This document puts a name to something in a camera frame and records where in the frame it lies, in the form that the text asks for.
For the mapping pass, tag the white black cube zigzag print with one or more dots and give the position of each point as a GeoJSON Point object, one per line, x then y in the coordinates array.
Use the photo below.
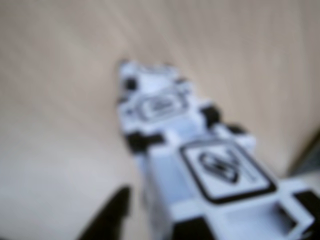
{"type": "Point", "coordinates": [175, 180]}

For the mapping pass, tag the white black cube stacked-sheets print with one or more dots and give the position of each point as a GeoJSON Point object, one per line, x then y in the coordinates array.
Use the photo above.
{"type": "Point", "coordinates": [160, 107]}

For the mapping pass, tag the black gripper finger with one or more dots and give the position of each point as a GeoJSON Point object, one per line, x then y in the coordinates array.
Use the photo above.
{"type": "Point", "coordinates": [107, 220]}

